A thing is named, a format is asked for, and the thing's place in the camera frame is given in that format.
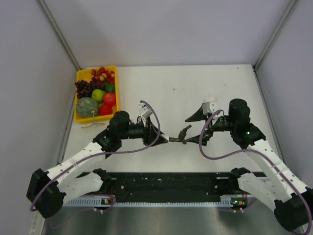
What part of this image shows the green apple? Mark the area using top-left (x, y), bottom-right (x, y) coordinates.
top-left (91, 89), bottom-right (106, 103)

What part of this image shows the far white pipe elbow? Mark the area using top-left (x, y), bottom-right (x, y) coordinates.
top-left (203, 96), bottom-right (216, 103)

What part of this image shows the dark bronze water faucet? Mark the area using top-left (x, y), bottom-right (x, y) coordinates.
top-left (169, 125), bottom-right (192, 144)

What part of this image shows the dark purple grape bunch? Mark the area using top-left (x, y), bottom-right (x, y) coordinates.
top-left (75, 77), bottom-right (105, 99)

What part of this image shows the white slotted cable duct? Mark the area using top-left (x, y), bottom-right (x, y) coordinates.
top-left (63, 194), bottom-right (247, 209)

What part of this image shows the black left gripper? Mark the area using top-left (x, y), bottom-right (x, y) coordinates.
top-left (119, 117), bottom-right (167, 147)

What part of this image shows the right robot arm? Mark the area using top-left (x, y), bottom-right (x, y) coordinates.
top-left (186, 98), bottom-right (313, 235)

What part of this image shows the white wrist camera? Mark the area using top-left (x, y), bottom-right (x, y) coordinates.
top-left (202, 101), bottom-right (216, 116)
top-left (139, 100), bottom-right (153, 121)

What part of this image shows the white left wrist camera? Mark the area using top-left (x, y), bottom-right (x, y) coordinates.
top-left (139, 100), bottom-right (153, 121)

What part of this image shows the green striped melon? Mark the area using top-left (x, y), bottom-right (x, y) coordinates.
top-left (76, 97), bottom-right (99, 118)

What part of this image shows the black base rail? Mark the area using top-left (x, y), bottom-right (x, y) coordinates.
top-left (83, 171), bottom-right (247, 203)

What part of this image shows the red apple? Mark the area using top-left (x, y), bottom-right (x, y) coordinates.
top-left (102, 93), bottom-right (116, 106)
top-left (98, 104), bottom-right (113, 116)

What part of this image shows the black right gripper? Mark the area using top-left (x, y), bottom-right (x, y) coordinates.
top-left (186, 104), bottom-right (237, 146)

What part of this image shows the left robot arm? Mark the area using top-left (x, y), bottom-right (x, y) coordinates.
top-left (26, 109), bottom-right (169, 218)

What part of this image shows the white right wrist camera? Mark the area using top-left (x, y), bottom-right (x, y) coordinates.
top-left (202, 101), bottom-right (216, 116)

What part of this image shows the dark green lime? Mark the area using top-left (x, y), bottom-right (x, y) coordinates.
top-left (105, 83), bottom-right (115, 93)

